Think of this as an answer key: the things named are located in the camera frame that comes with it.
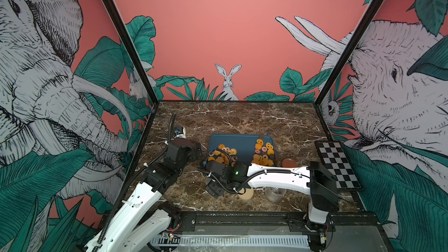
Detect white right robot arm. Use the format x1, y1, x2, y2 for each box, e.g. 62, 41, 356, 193
198, 161, 339, 224

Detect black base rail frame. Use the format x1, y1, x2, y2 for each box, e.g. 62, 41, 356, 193
94, 210, 386, 252

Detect brown jar lid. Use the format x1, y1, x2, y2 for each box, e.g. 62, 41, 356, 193
281, 158, 298, 168

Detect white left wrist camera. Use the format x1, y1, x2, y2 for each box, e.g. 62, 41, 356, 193
173, 126, 186, 139

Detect beige jar lid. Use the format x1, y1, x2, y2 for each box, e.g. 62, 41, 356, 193
238, 188, 254, 200

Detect black cage frame post left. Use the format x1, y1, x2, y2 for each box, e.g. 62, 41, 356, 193
101, 0, 159, 106

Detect pile of ring cookies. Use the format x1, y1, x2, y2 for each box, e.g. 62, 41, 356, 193
206, 144, 238, 166

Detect black cage frame post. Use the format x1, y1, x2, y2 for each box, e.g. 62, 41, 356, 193
101, 0, 159, 106
314, 0, 384, 106

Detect teal rectangular tray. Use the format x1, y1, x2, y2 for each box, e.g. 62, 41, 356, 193
207, 134, 273, 163

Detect clear glass cookie jar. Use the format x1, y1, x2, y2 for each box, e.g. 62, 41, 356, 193
264, 187, 287, 203

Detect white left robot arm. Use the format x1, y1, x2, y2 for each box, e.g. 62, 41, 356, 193
80, 138, 202, 252

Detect black cage frame post right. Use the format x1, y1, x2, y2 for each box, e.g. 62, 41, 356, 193
314, 0, 384, 106

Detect pile of yellow cookies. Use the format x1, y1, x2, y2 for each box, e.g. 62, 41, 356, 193
252, 135, 276, 167

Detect black white checkerboard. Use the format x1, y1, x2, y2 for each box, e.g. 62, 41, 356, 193
315, 141, 363, 192

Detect white slotted cable duct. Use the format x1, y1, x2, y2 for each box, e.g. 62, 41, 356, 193
150, 235, 310, 249

